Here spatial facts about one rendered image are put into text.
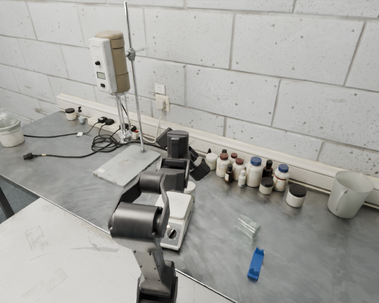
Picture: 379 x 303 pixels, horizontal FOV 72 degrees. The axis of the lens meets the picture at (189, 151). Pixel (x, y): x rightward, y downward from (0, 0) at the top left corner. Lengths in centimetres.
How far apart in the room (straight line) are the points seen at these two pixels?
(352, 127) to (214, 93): 59
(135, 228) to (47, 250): 71
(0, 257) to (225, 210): 81
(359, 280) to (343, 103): 61
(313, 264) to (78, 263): 77
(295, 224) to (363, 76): 58
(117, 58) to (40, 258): 76
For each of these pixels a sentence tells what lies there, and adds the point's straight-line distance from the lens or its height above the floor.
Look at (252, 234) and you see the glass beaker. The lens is 97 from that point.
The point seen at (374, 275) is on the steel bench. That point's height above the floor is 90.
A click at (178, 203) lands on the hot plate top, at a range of 98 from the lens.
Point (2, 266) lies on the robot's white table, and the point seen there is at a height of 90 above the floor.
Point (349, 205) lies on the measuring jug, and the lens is 116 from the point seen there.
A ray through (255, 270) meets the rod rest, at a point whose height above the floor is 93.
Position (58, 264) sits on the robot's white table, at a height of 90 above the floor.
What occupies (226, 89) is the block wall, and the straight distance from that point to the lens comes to 123.
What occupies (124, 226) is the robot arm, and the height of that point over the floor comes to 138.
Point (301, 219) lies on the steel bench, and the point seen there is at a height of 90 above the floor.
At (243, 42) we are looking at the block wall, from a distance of 116.
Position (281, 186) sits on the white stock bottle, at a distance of 120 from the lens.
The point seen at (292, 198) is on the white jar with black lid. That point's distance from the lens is 114.
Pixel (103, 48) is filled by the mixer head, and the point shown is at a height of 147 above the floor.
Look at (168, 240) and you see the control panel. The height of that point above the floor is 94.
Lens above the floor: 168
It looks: 33 degrees down
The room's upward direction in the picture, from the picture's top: straight up
